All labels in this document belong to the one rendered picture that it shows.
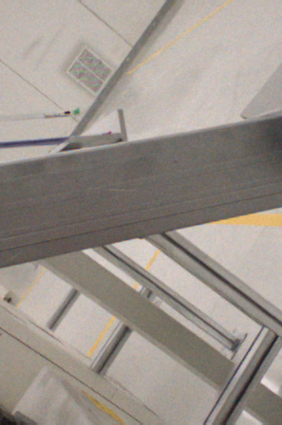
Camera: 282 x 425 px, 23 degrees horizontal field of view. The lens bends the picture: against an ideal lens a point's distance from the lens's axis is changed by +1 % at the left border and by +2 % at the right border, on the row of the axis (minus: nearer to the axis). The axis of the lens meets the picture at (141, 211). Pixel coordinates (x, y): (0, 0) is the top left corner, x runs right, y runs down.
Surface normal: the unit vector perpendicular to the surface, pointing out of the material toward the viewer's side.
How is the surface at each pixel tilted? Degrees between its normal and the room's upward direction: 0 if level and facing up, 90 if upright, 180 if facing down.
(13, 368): 90
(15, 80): 90
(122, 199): 90
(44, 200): 90
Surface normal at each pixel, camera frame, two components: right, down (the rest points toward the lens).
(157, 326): 0.37, -0.11
